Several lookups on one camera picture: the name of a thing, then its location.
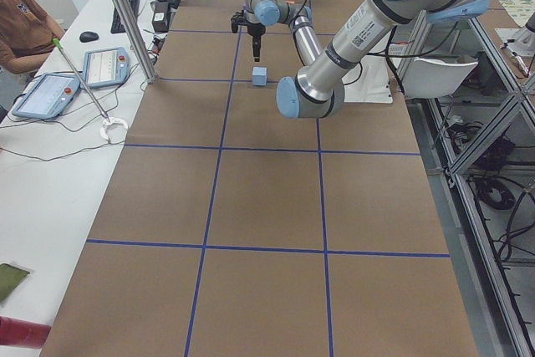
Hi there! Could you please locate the near teach pendant tablet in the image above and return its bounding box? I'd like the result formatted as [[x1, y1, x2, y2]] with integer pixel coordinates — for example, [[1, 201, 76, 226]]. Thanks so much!
[[12, 74, 80, 120]]

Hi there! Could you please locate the light blue foam block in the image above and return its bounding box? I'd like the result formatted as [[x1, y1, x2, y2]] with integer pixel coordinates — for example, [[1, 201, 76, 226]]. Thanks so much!
[[252, 66, 268, 86]]

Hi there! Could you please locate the reacher grabber stick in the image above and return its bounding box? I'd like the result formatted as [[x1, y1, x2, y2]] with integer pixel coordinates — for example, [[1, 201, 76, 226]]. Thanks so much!
[[52, 38, 129, 144]]

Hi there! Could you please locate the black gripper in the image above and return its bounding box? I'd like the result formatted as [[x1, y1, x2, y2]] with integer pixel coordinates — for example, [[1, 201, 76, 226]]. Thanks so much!
[[243, 10, 266, 59]]

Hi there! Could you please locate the green bean bag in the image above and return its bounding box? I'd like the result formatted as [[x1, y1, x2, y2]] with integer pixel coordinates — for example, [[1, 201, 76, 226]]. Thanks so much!
[[0, 263, 30, 302]]

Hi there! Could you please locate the black computer mouse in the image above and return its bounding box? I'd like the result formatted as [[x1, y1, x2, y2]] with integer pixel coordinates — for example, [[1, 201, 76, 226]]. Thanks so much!
[[79, 31, 99, 43]]

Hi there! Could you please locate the red cylinder object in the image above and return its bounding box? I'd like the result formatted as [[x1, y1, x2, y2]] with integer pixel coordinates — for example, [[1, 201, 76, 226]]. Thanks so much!
[[1, 316, 51, 349]]

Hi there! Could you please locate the black keyboard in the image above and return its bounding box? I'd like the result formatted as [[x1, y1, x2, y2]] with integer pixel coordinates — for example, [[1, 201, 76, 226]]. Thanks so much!
[[110, 0, 141, 35]]

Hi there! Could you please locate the aluminium frame post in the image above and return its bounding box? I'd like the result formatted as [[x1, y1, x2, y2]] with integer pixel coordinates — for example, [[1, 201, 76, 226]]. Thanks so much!
[[112, 0, 156, 84]]

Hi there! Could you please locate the seated person brown shirt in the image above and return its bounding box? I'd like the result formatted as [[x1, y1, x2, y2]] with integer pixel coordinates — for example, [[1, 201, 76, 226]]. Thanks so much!
[[1, 0, 65, 74]]

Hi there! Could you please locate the far teach pendant tablet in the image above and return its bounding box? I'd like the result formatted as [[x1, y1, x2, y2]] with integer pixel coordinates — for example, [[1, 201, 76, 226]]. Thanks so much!
[[83, 47, 130, 89]]

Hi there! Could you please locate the black power adapter box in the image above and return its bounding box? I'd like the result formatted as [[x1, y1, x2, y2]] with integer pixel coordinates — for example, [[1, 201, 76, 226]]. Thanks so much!
[[151, 2, 171, 33]]

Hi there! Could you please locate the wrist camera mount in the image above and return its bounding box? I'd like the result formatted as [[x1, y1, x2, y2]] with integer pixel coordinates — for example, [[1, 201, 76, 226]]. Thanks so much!
[[231, 10, 248, 33]]

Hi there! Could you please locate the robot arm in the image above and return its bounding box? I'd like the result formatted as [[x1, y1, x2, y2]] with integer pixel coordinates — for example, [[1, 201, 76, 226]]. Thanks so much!
[[232, 0, 322, 65], [277, 0, 490, 119]]

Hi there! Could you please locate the teach pendant tablet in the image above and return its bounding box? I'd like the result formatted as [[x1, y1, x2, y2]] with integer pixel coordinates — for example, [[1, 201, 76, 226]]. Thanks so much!
[[12, 74, 80, 120], [83, 47, 130, 89]]

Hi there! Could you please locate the white chair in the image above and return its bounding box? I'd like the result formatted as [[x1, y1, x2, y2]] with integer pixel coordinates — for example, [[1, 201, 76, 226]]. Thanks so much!
[[402, 58, 478, 99]]

